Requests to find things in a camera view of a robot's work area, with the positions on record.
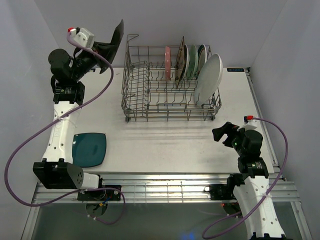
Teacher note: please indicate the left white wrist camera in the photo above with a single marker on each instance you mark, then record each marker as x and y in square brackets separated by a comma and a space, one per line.
[82, 36]

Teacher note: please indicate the white oval plate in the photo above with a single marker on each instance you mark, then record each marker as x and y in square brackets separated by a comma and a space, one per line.
[209, 79]

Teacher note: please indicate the pink dotted scalloped plate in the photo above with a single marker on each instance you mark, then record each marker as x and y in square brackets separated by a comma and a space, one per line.
[167, 63]

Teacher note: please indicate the cream floral square plate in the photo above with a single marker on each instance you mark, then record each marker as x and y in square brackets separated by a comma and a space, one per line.
[180, 63]

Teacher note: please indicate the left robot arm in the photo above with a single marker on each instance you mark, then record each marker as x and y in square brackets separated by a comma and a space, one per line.
[56, 169]

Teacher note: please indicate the green floral plate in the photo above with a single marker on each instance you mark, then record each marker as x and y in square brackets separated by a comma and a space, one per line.
[193, 62]

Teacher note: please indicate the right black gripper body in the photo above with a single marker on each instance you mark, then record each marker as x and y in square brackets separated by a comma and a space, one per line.
[234, 140]

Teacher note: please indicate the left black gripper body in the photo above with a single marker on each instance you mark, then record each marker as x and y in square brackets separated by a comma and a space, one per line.
[84, 62]

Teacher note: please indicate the green red rimmed white plate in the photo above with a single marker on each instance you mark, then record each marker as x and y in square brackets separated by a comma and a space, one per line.
[202, 57]

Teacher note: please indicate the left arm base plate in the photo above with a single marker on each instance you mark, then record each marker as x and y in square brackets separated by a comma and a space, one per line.
[110, 194]

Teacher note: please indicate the dark teal plate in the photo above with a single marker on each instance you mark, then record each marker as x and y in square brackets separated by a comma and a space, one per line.
[89, 149]

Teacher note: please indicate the black xdof logo sticker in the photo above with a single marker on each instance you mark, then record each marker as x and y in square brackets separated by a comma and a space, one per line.
[238, 70]

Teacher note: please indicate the black floral square plate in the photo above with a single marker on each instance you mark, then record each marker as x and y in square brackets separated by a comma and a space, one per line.
[115, 41]

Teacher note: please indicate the grey wire dish rack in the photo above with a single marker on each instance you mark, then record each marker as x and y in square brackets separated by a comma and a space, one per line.
[146, 95]

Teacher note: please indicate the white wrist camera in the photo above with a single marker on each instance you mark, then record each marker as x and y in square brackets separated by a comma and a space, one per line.
[82, 36]
[249, 123]

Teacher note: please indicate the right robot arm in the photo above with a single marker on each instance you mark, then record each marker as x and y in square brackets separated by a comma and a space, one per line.
[250, 186]

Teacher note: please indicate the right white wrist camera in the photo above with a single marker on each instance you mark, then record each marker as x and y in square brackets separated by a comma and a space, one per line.
[249, 123]

